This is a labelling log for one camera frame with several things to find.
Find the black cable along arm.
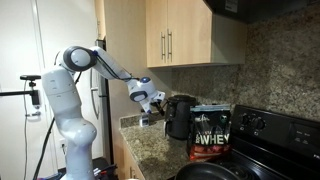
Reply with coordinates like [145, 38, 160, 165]
[92, 49, 138, 83]

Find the black frying pan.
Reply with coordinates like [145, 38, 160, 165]
[174, 161, 242, 180]

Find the white refrigerator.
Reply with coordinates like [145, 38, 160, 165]
[34, 0, 112, 165]

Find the light wood lower cabinet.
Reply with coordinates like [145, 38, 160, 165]
[113, 132, 146, 180]

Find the black cable to base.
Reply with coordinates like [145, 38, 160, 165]
[32, 71, 84, 180]

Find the black range hood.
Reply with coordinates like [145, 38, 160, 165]
[203, 0, 320, 25]

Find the black electric stove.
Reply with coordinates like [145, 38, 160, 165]
[166, 104, 320, 180]

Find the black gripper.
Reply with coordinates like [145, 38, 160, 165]
[150, 99, 168, 117]

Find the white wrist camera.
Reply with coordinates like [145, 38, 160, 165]
[139, 99, 153, 115]

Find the metal cabinet handle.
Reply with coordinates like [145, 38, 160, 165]
[166, 28, 174, 62]
[160, 31, 167, 61]

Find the silver refrigerator handle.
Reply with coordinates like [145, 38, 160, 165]
[89, 68, 101, 120]

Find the black stove knob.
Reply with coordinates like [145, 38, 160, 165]
[240, 113, 253, 127]
[252, 116, 267, 131]

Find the light wood upper cabinet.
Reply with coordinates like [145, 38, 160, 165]
[94, 0, 248, 70]

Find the thin white cable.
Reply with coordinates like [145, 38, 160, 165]
[22, 89, 30, 180]

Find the small clear bottle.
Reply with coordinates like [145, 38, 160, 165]
[139, 112, 150, 128]

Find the light wood cabinet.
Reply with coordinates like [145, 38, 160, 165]
[113, 132, 146, 180]
[94, 0, 248, 70]

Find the black whey protein bag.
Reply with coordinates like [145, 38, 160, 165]
[186, 104, 232, 163]

